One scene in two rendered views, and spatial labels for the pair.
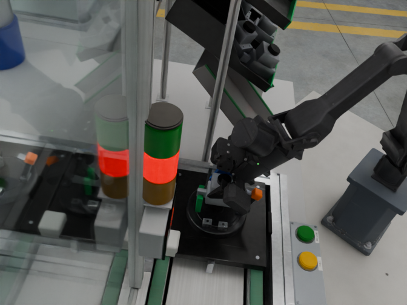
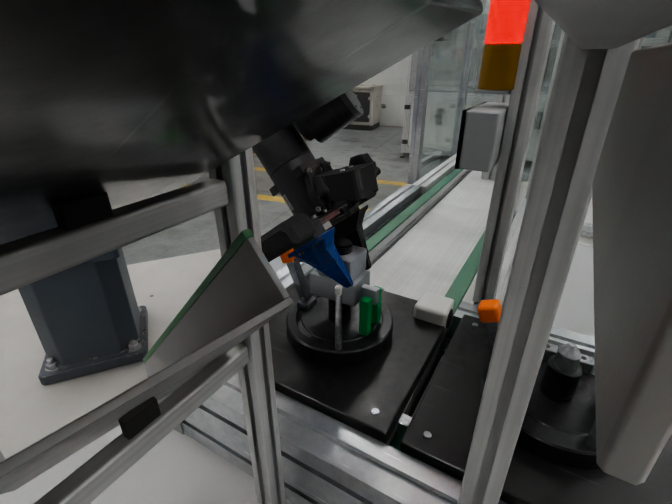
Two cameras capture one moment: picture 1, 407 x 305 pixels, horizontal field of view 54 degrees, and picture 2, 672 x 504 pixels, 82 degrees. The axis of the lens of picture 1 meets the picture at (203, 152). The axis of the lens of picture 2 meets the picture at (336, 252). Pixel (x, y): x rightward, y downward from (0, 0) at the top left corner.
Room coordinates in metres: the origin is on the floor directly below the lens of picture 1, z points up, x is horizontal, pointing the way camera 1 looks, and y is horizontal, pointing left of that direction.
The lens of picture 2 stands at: (0.92, 0.17, 1.29)
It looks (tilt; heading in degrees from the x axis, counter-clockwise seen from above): 26 degrees down; 212
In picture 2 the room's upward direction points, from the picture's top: straight up
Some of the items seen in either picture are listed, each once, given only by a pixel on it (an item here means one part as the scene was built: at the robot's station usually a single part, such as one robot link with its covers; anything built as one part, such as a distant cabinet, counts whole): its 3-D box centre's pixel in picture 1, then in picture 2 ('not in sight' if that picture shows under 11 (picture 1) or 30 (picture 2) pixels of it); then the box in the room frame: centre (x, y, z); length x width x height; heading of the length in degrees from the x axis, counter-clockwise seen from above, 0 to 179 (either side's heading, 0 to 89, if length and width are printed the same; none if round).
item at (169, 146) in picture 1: (162, 132); not in sight; (0.37, 0.06, 1.38); 0.05 x 0.05 x 0.05
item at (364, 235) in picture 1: (370, 202); (84, 294); (0.70, -0.45, 0.96); 0.15 x 0.15 x 0.20; 56
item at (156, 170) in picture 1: (160, 158); (510, 19); (0.37, 0.06, 1.33); 0.05 x 0.05 x 0.05
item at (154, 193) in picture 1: (158, 181); (502, 67); (0.37, 0.06, 1.28); 0.05 x 0.05 x 0.05
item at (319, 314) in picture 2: (216, 210); (339, 322); (0.56, -0.05, 0.98); 0.14 x 0.14 x 0.02
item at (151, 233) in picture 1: (158, 178); (503, 60); (0.37, 0.06, 1.29); 0.12 x 0.05 x 0.25; 2
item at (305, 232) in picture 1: (304, 234); not in sight; (0.56, -0.27, 0.96); 0.04 x 0.04 x 0.02
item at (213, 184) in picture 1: (217, 187); (347, 270); (0.56, -0.04, 1.06); 0.08 x 0.04 x 0.07; 92
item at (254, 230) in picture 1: (215, 215); (339, 334); (0.56, -0.05, 0.96); 0.24 x 0.24 x 0.02; 2
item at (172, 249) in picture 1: (168, 242); (433, 313); (0.46, 0.04, 0.97); 0.05 x 0.05 x 0.04; 2
